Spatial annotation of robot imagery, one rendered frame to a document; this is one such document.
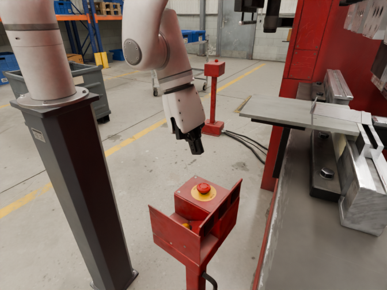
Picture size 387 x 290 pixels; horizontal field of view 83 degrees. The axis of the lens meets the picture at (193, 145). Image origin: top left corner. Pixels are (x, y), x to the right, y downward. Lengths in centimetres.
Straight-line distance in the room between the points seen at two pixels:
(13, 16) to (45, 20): 6
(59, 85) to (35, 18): 16
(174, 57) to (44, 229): 156
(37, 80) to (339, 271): 78
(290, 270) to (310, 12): 128
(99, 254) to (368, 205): 94
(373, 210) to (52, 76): 78
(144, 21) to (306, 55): 116
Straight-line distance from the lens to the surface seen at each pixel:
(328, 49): 148
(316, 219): 51
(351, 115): 67
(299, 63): 149
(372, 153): 56
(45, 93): 74
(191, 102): 53
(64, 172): 81
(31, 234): 185
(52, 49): 73
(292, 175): 60
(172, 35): 51
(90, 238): 102
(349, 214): 50
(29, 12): 72
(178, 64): 51
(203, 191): 62
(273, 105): 66
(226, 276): 140
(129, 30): 46
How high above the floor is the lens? 121
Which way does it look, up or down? 30 degrees down
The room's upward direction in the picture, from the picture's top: straight up
